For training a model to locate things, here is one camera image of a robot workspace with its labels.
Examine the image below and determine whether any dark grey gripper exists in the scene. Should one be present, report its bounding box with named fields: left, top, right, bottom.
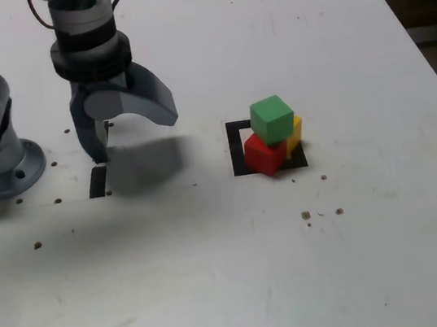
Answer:
left=63, top=57, right=185, bottom=169

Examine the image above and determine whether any red cube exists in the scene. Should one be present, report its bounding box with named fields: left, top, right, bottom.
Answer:
left=241, top=127, right=293, bottom=180

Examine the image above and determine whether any green cube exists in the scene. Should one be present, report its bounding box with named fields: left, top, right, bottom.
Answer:
left=247, top=93, right=299, bottom=149

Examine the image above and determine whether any yellow cube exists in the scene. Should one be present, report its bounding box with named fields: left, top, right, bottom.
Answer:
left=280, top=113, right=308, bottom=161

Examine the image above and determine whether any black tape square outline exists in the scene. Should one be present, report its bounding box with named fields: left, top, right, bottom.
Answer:
left=224, top=111, right=309, bottom=179

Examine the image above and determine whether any black tape strip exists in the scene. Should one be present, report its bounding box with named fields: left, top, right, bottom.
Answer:
left=78, top=121, right=120, bottom=200

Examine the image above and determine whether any thin dark wrist cable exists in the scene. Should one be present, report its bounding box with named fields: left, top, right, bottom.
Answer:
left=26, top=0, right=137, bottom=34

